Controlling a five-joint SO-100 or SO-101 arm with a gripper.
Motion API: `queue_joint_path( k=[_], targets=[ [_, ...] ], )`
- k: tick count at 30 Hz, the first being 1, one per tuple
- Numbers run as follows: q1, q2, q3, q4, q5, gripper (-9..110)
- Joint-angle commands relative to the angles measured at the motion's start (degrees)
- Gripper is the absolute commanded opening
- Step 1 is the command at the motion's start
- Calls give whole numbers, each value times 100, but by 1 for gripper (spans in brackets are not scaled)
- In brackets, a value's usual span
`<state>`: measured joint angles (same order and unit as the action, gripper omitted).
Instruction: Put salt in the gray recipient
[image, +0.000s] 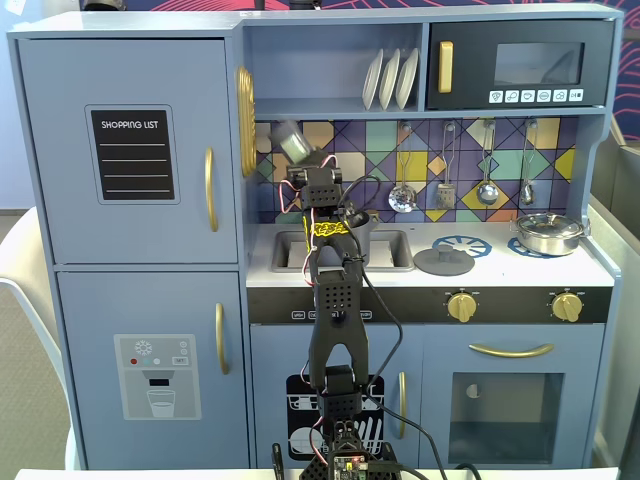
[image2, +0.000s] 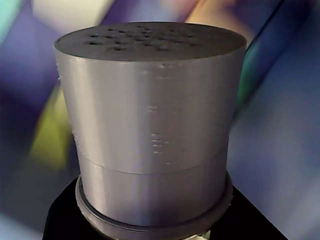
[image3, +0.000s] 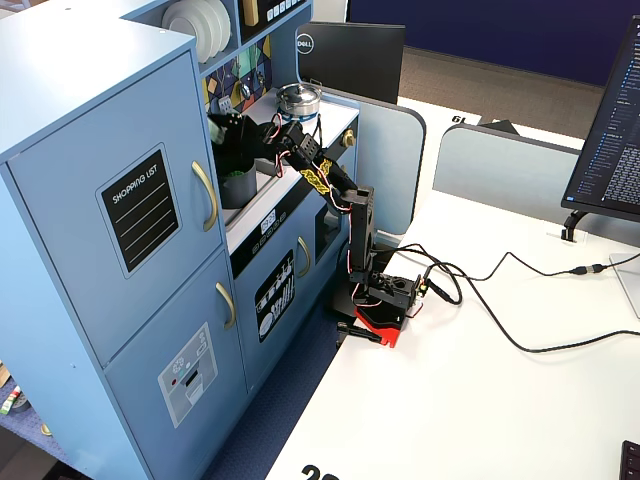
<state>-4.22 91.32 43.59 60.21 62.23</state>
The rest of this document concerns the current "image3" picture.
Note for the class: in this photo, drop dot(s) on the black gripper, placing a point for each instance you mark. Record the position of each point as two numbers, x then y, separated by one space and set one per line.
239 134

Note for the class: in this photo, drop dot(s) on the gray salt shaker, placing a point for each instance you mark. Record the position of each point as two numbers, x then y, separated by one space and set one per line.
216 134

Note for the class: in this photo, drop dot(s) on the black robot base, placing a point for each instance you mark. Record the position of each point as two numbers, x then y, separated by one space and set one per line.
390 292

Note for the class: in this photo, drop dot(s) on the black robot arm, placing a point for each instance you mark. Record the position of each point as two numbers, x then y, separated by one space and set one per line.
362 225

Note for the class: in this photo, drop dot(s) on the gray round recipient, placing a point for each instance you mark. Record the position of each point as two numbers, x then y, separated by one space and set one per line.
240 192

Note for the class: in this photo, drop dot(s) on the gray toy spatula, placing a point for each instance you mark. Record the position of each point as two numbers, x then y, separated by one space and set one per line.
225 105

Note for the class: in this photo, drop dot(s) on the green plastic pieces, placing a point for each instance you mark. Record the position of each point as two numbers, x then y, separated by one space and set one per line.
236 173

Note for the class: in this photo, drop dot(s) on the silver toy ladle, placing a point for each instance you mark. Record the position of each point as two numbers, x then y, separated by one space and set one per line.
245 90

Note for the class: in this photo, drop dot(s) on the stainless steel toy pot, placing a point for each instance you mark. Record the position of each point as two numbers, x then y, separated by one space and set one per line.
300 109

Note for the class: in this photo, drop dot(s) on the stainless steel pot lid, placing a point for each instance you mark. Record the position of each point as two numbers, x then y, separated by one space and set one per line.
299 92

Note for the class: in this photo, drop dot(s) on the white toy plate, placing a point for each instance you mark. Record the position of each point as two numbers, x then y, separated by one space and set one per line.
187 25
220 30
228 25

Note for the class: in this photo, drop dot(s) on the gold stove knob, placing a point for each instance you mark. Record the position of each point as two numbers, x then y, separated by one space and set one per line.
348 138

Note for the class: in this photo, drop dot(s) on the shopping list chalkboard decal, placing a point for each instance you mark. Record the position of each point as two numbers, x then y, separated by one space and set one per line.
140 210

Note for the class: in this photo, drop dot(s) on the black Dell monitor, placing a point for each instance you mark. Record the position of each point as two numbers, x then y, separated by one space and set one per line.
360 60

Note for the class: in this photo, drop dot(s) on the pale blue desk divider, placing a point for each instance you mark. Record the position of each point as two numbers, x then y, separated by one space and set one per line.
500 170
390 165

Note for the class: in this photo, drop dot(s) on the light blue toy kitchen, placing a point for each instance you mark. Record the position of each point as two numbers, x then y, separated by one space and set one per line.
75 125

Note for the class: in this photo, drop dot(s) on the dishwasher picture decal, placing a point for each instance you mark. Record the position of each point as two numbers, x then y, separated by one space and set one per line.
275 300

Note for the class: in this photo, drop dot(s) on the black table clamp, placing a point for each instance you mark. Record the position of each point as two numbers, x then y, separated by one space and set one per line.
357 331

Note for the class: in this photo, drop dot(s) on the motor controller board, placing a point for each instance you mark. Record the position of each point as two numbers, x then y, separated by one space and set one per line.
423 287

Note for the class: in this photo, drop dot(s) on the ice dispenser decal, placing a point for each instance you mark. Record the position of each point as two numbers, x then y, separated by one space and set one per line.
187 375

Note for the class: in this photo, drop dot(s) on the dark blue office partition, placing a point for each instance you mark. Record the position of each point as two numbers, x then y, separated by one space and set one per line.
500 30

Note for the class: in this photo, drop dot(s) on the green white tube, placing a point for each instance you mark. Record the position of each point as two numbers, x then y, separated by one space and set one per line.
9 400

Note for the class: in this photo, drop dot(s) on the monitor showing code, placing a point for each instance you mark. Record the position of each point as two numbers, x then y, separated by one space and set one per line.
615 125

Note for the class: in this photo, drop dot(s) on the silver stand base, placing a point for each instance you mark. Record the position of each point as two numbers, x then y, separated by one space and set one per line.
627 282

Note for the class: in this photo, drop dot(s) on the black keyboard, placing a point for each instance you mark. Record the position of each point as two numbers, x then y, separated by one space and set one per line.
632 462

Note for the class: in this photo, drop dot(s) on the red base mount plate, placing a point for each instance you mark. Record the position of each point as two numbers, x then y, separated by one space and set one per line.
380 325

